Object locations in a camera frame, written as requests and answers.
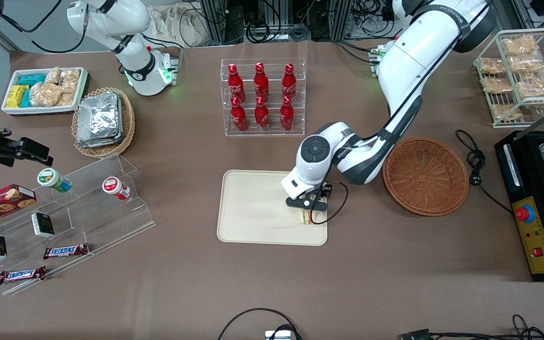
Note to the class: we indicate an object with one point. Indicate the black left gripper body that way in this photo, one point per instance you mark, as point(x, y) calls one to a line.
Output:
point(326, 191)

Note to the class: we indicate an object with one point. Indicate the triangular sandwich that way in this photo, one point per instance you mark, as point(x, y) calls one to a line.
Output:
point(312, 218)

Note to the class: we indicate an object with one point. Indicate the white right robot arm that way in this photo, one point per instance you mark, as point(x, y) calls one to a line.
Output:
point(135, 61)

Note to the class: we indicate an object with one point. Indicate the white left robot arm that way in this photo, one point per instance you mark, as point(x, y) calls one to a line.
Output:
point(409, 71)

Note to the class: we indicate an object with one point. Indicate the white rectangular snack tray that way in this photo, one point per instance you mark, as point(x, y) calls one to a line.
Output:
point(40, 111)

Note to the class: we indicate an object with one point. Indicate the cream plastic tray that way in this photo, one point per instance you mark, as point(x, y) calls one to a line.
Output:
point(253, 208)

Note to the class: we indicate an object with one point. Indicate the light tan wicker basket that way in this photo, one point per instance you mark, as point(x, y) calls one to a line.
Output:
point(106, 151)

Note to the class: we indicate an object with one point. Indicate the brown round wicker basket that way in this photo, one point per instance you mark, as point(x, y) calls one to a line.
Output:
point(425, 177)

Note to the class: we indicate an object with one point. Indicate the green lidded cup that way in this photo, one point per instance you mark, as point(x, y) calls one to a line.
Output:
point(47, 177)

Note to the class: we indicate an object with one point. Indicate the yellow snack packet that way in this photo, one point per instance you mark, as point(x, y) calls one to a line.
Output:
point(16, 96)

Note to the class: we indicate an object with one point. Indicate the teal snack packet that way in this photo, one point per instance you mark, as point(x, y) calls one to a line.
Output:
point(32, 79)
point(26, 99)

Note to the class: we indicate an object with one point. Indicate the clear bag of crackers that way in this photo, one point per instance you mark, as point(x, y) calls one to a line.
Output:
point(67, 99)
point(70, 80)
point(45, 94)
point(53, 75)

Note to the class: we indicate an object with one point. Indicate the stacked foil containers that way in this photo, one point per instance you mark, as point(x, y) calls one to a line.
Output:
point(99, 120)

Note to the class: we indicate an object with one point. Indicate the clear acrylic bottle rack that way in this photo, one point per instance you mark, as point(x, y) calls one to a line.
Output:
point(274, 133)

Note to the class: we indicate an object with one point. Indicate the red lidded cup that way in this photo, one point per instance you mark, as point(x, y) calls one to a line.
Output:
point(110, 184)

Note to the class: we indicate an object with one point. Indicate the red cola bottle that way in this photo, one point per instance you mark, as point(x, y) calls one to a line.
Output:
point(262, 117)
point(235, 85)
point(261, 82)
point(239, 118)
point(287, 117)
point(289, 82)

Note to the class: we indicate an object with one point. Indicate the Snickers chocolate bar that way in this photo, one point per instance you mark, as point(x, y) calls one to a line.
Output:
point(65, 251)
point(21, 275)

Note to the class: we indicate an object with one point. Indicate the clear acrylic stepped shelf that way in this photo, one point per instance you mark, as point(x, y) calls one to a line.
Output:
point(111, 222)

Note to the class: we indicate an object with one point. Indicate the small grey device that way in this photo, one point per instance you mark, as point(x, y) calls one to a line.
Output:
point(279, 335)

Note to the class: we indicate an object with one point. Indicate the beige cloth bag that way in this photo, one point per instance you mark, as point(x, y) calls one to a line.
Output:
point(177, 26)

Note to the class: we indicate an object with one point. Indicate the clear bag of pastries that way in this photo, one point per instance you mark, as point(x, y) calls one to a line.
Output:
point(518, 46)
point(491, 66)
point(496, 85)
point(505, 112)
point(527, 63)
point(536, 87)

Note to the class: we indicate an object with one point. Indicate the red emergency stop button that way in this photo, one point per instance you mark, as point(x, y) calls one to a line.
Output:
point(524, 213)

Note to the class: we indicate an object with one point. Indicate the black machine with yellow panel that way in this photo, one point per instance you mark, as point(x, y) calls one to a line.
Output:
point(536, 245)

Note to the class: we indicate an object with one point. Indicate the aluminium frame post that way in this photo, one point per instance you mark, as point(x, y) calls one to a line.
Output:
point(220, 21)
point(340, 19)

